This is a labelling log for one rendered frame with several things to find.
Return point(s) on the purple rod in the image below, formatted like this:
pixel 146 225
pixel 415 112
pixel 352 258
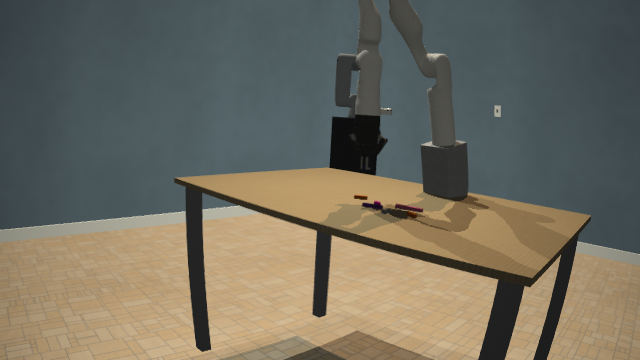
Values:
pixel 372 205

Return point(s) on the pink rod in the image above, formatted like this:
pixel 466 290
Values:
pixel 408 208

